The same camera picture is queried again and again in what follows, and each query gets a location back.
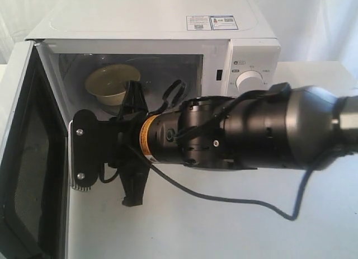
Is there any blue white warning sticker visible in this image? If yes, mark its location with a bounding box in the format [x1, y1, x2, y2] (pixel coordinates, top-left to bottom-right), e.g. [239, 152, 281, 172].
[186, 15, 238, 31]

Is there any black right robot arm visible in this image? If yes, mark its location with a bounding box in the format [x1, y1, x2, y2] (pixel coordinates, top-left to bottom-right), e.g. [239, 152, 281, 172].
[112, 80, 357, 206]

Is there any beige bowl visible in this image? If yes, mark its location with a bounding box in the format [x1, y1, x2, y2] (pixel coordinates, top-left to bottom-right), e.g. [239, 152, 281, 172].
[84, 64, 141, 106]

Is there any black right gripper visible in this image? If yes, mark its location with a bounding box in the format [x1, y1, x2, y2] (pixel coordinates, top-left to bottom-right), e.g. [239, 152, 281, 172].
[109, 80, 185, 206]

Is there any white microwave body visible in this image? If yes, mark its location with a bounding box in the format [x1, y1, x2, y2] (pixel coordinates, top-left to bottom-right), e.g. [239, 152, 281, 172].
[27, 0, 280, 123]

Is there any white microwave door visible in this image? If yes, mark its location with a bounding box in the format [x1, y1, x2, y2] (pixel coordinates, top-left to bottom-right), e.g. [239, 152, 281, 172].
[1, 41, 69, 258]

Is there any upper white control knob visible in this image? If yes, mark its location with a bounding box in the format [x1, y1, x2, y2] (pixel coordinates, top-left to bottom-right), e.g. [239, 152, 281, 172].
[235, 70, 265, 93]

